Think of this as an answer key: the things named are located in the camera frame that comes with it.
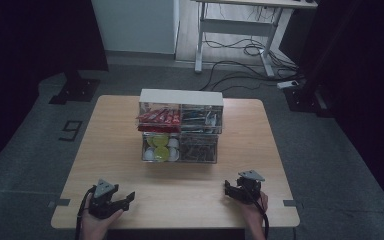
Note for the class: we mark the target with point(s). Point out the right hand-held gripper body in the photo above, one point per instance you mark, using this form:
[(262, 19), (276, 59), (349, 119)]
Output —
[(250, 190)]

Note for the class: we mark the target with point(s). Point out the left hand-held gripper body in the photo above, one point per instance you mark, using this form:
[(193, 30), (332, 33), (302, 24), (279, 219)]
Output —
[(100, 203)]

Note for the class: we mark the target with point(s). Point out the clear drawer organizer white top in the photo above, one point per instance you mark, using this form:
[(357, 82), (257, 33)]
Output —
[(180, 96)]

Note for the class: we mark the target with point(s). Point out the person's right hand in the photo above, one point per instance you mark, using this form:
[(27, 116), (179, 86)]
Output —
[(255, 213)]

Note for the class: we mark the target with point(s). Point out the person's left hand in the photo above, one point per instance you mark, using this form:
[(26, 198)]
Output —
[(95, 226)]

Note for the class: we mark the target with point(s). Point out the white jelly cup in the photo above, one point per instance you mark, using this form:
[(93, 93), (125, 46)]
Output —
[(174, 155), (149, 154), (173, 143)]

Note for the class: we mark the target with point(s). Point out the pile of brown packets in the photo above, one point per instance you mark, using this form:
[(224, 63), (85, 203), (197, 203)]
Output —
[(198, 149)]

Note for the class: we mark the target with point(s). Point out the green jelly cup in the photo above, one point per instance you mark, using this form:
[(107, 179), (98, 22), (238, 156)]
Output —
[(149, 140), (160, 140)]

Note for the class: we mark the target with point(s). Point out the pile of dark packets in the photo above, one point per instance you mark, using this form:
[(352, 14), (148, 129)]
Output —
[(198, 120)]

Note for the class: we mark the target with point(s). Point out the pile of red packets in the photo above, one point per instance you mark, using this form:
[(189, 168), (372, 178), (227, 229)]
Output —
[(160, 117)]

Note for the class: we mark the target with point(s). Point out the black stand base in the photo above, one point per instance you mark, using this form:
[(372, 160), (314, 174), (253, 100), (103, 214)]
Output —
[(76, 90), (300, 100)]

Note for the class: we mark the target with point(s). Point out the white power strip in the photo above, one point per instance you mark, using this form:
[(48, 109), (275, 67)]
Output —
[(287, 84)]

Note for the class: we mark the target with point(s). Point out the white cabinet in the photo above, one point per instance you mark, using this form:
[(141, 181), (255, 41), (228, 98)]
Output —
[(135, 23)]

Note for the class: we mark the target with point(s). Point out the white desk frame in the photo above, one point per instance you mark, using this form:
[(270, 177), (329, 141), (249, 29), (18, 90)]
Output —
[(236, 26)]

